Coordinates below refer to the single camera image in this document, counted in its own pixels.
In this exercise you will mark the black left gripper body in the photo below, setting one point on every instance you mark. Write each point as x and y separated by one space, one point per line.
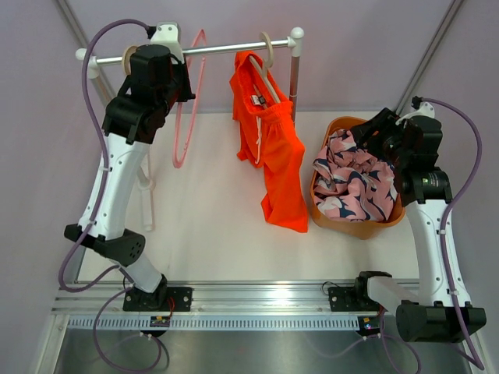
178 89

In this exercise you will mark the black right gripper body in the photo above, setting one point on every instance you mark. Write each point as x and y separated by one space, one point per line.
387 142

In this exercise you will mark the cream hanger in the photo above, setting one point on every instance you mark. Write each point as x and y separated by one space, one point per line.
126 56

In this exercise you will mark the pink shark print shorts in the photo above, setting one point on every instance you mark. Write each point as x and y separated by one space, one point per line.
350 183

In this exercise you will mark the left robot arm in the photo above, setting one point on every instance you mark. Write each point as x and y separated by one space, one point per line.
129 130

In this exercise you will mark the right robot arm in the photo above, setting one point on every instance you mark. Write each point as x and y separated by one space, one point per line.
441 311

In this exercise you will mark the orange shorts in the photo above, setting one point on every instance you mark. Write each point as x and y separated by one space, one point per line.
268 140

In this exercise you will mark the beige plastic hanger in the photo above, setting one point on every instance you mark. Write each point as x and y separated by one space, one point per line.
263 68

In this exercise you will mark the orange plastic basket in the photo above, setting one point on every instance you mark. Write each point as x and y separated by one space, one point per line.
360 229

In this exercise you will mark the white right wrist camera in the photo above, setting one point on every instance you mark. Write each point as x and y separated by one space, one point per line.
420 107

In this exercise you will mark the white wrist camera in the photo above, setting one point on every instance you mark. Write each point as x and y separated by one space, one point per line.
420 107
168 34

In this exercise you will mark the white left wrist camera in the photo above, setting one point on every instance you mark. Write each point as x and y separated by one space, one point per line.
168 34

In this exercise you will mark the clothes rack with metal rail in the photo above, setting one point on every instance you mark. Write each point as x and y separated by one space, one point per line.
91 67

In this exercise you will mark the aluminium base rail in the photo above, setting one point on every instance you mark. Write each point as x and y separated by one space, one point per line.
215 298

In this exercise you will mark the white slotted cable duct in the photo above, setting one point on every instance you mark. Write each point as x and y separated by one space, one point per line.
217 323

